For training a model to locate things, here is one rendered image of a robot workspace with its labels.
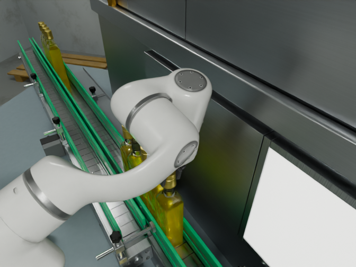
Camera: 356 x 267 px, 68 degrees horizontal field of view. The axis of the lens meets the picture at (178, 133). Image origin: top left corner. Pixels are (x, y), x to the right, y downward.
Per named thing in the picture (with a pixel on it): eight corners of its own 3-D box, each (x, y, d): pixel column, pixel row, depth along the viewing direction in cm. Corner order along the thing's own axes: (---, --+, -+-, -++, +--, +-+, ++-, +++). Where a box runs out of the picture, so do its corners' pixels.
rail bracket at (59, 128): (69, 144, 113) (60, 119, 105) (51, 151, 110) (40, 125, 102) (66, 140, 116) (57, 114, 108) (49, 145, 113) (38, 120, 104)
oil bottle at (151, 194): (174, 225, 83) (173, 179, 70) (158, 234, 81) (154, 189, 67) (164, 212, 87) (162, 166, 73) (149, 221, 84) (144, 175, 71)
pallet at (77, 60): (117, 66, 376) (116, 59, 370) (86, 94, 317) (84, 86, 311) (49, 56, 403) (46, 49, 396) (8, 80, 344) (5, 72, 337)
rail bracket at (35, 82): (44, 97, 143) (36, 74, 135) (29, 101, 140) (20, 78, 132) (43, 94, 146) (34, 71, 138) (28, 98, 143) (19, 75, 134)
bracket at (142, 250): (153, 258, 82) (152, 246, 77) (125, 276, 78) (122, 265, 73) (148, 249, 84) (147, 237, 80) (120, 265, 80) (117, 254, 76)
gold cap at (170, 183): (179, 185, 64) (179, 172, 61) (166, 192, 63) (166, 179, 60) (171, 176, 66) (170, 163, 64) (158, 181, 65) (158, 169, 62)
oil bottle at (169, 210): (183, 240, 79) (185, 195, 66) (167, 250, 77) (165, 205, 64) (173, 226, 83) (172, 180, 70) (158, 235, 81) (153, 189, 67)
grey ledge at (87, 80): (160, 171, 114) (158, 152, 107) (141, 180, 110) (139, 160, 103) (87, 82, 176) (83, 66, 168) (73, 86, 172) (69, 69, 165)
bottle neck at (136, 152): (144, 153, 78) (143, 141, 75) (135, 157, 76) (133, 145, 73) (140, 148, 79) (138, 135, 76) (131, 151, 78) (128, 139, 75)
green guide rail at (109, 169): (147, 233, 81) (145, 217, 76) (144, 234, 80) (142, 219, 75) (33, 49, 194) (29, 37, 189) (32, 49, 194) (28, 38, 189)
